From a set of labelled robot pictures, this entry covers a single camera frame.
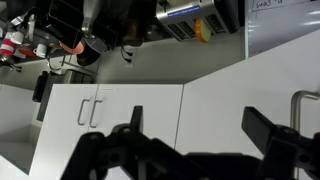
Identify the black power cable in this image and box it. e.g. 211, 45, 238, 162
119, 44, 134, 65

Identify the white bread slice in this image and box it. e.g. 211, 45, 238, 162
194, 17, 213, 44

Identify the steel cabinet door handle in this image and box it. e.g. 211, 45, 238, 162
88, 98, 104, 129
76, 97, 92, 127
289, 89, 320, 133

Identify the white mug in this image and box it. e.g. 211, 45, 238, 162
32, 42, 49, 59

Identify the red white cup stack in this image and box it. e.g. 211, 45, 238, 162
0, 31, 16, 56

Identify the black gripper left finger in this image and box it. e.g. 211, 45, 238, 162
61, 105, 183, 180

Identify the brown round jar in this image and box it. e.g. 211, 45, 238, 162
122, 0, 149, 48

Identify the black wire organiser rack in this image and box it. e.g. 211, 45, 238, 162
24, 0, 118, 51

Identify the black round pot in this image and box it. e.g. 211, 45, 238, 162
75, 37, 102, 67

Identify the white dry-erase board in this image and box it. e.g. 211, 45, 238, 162
244, 0, 320, 58

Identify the silver four-slot toaster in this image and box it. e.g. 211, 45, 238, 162
154, 0, 242, 43

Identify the white paper cup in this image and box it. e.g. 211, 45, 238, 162
9, 30, 25, 45

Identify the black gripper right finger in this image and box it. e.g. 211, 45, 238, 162
240, 106, 320, 180

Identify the white labelled overhead cabinet door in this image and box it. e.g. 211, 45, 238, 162
87, 83, 185, 158

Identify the silver metal water bottle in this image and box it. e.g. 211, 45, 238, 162
80, 0, 102, 36

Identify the white wall outlet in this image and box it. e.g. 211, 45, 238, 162
123, 49, 138, 69

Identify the orange bowl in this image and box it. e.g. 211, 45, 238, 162
59, 40, 85, 56

